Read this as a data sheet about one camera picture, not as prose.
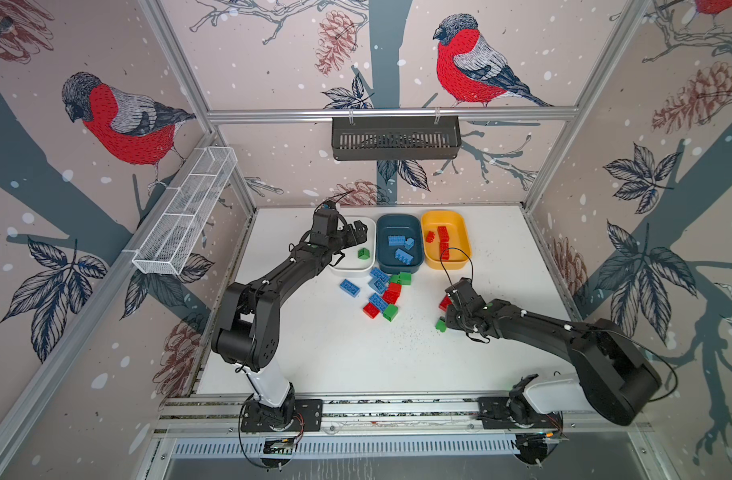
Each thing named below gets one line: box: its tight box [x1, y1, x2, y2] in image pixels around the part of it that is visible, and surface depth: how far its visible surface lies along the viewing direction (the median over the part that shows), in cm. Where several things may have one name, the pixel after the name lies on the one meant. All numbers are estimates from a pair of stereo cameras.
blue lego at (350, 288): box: [340, 278, 361, 298], surface depth 99 cm
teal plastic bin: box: [376, 214, 425, 274], surface depth 108 cm
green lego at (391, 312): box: [383, 304, 399, 322], surface depth 92 cm
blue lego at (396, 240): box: [388, 235, 406, 247], surface depth 110 cm
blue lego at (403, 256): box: [395, 248, 414, 265], surface depth 105 cm
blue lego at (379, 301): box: [368, 292, 389, 311], surface depth 95 cm
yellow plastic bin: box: [422, 210, 472, 270], surface depth 112 cm
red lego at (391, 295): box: [382, 282, 403, 305], surface depth 97 cm
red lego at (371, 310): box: [362, 302, 380, 319], surface depth 92 cm
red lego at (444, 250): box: [439, 242, 450, 260], surface depth 109 cm
